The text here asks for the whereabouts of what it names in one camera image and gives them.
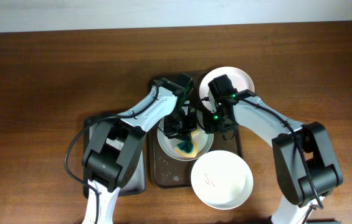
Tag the white plate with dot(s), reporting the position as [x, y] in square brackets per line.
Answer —
[222, 180]

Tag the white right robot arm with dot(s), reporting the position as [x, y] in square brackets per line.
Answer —
[306, 166]

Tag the green yellow sponge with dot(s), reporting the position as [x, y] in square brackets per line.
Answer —
[188, 148]

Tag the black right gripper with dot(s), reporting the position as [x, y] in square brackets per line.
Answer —
[209, 127]

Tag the brown serving tray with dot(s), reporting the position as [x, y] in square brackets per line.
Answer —
[166, 172]

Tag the grey-white plate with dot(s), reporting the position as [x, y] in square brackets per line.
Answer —
[203, 140]

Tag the pink plate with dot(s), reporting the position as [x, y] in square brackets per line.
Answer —
[223, 81]

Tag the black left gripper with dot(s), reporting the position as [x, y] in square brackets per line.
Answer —
[181, 134]

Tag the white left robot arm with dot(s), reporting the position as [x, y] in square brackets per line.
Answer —
[115, 143]

